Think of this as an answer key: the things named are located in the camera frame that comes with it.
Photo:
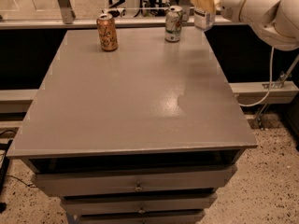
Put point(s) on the clear plastic tea bottle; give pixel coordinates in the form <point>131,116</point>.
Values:
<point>203,20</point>

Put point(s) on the top grey drawer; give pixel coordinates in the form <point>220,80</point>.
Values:
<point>131,181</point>

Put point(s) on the white green 7up can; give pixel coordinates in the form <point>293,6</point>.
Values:
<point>173,24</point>

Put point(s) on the middle grey drawer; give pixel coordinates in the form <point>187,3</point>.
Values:
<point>144,203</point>

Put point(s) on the grey metal rail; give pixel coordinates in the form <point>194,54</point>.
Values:
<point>139,22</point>

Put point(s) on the orange soda can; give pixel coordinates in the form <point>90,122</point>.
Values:
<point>107,32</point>

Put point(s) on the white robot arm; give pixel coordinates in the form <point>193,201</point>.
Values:
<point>275,22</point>

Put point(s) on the grey drawer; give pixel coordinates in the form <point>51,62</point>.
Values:
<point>157,217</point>
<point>144,203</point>
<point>131,181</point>

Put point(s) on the bottom grey drawer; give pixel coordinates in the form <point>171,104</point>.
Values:
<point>157,217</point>

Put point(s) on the grey drawer cabinet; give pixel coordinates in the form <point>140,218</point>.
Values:
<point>150,104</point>

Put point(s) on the black device at left edge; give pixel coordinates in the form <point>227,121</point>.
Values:
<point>4,162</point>

